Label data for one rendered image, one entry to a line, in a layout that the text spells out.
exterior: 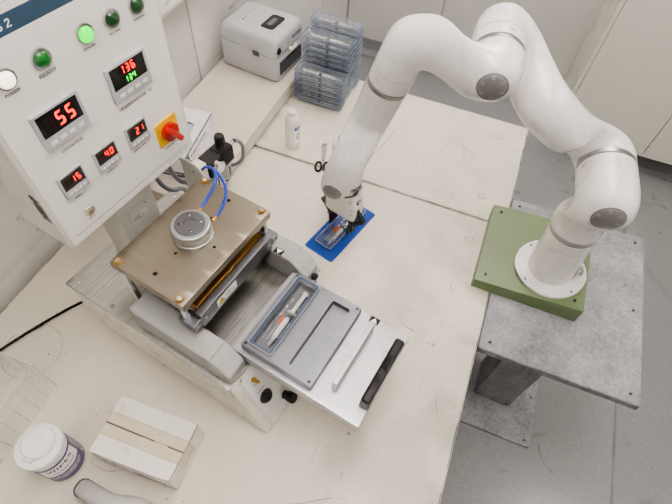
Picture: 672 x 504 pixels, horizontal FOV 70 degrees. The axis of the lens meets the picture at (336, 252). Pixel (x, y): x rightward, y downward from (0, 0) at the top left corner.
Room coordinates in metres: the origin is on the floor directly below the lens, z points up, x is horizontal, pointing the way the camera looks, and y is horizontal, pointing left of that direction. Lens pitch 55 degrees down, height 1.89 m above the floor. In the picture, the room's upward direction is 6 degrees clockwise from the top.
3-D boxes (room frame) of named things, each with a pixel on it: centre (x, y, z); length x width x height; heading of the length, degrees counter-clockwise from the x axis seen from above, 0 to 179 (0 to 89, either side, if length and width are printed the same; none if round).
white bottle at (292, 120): (1.23, 0.18, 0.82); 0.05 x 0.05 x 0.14
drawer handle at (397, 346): (0.36, -0.11, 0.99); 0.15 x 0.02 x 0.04; 153
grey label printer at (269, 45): (1.62, 0.34, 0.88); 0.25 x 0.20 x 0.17; 67
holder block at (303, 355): (0.44, 0.05, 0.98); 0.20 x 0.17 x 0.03; 153
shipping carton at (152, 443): (0.23, 0.35, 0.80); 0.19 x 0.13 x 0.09; 73
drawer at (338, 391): (0.42, 0.01, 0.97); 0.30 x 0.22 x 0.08; 63
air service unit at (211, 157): (0.81, 0.30, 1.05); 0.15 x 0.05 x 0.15; 153
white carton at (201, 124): (1.11, 0.51, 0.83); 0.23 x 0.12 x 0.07; 172
